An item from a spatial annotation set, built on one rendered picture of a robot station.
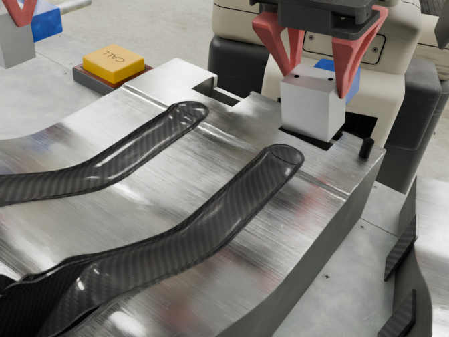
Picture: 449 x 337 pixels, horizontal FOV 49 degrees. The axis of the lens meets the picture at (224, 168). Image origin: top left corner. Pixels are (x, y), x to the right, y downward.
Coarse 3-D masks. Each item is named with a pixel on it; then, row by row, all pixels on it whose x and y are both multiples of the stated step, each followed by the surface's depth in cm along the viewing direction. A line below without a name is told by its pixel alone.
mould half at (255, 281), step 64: (192, 64) 57; (64, 128) 46; (128, 128) 47; (256, 128) 48; (128, 192) 40; (192, 192) 41; (320, 192) 42; (0, 256) 28; (64, 256) 29; (256, 256) 36; (320, 256) 43; (128, 320) 26; (192, 320) 27; (256, 320) 33
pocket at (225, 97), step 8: (208, 80) 55; (216, 80) 56; (192, 88) 53; (200, 88) 54; (208, 88) 56; (216, 88) 56; (208, 96) 57; (216, 96) 56; (224, 96) 56; (232, 96) 55; (232, 104) 56
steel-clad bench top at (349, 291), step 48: (48, 48) 75; (0, 96) 64; (48, 96) 65; (96, 96) 66; (384, 192) 57; (384, 240) 51; (336, 288) 45; (384, 288) 46; (288, 336) 41; (336, 336) 41
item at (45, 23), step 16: (0, 0) 48; (80, 0) 55; (0, 16) 46; (48, 16) 50; (0, 32) 46; (16, 32) 48; (32, 32) 50; (48, 32) 51; (0, 48) 47; (16, 48) 48; (32, 48) 50; (0, 64) 49; (16, 64) 49
